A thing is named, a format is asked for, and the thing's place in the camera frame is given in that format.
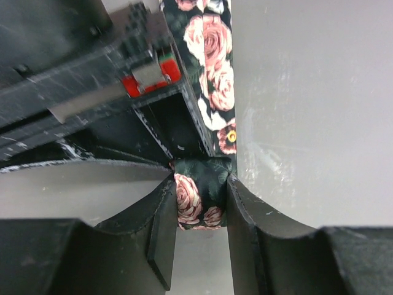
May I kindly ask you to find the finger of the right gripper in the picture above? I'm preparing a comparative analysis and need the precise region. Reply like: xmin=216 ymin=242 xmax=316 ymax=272
xmin=1 ymin=82 xmax=214 ymax=173

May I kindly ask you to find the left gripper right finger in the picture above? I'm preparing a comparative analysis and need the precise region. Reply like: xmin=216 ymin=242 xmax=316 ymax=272
xmin=227 ymin=175 xmax=392 ymax=294

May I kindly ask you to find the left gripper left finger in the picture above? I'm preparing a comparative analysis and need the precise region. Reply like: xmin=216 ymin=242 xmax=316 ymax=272
xmin=1 ymin=177 xmax=177 ymax=294

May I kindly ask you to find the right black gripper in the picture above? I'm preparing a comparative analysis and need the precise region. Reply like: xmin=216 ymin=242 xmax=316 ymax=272
xmin=1 ymin=1 xmax=181 ymax=132

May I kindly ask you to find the pink floral dark tie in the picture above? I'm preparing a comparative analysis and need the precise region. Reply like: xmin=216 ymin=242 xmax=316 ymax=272
xmin=160 ymin=1 xmax=237 ymax=230

